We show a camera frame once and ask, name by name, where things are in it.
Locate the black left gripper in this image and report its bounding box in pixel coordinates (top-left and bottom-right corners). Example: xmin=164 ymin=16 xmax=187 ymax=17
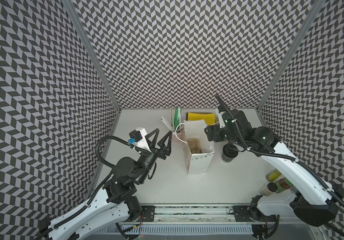
xmin=134 ymin=128 xmax=172 ymax=186

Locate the black takeout coffee cup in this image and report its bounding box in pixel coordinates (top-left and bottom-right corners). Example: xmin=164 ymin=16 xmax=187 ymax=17
xmin=221 ymin=144 xmax=239 ymax=163

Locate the white patterned gift bag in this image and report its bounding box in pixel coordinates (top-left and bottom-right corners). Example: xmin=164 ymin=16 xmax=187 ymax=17
xmin=177 ymin=120 xmax=215 ymax=175

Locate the brown pulp cup carrier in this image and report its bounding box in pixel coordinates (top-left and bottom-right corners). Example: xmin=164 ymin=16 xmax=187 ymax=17
xmin=187 ymin=138 xmax=203 ymax=154

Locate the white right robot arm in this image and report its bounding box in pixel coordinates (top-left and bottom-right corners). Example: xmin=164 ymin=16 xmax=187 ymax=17
xmin=205 ymin=95 xmax=344 ymax=237

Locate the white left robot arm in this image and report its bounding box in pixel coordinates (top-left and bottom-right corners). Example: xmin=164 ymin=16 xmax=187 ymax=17
xmin=36 ymin=128 xmax=173 ymax=240

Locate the wooden stir stick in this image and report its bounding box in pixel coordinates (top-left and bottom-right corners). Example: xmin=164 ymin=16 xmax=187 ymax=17
xmin=170 ymin=108 xmax=175 ymax=129

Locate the green wrapped straw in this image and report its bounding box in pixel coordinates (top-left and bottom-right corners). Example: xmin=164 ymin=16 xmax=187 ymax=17
xmin=174 ymin=108 xmax=181 ymax=131

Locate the brown cardboard napkin box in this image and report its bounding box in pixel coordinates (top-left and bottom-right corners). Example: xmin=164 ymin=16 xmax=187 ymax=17
xmin=185 ymin=111 xmax=218 ymax=127

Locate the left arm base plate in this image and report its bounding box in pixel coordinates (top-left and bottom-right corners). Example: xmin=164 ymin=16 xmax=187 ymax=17
xmin=137 ymin=205 xmax=156 ymax=223

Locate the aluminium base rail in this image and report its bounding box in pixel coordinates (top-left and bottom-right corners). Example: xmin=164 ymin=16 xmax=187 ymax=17
xmin=69 ymin=203 xmax=320 ymax=238

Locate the aluminium left corner post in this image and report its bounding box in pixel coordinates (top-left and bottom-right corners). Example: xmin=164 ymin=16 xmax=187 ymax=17
xmin=62 ymin=0 xmax=121 ymax=113

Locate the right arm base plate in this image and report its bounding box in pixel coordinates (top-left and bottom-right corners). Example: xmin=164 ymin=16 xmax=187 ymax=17
xmin=232 ymin=205 xmax=268 ymax=222

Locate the aluminium frame corner post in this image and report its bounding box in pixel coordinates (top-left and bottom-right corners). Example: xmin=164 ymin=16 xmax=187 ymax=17
xmin=256 ymin=0 xmax=327 ymax=113

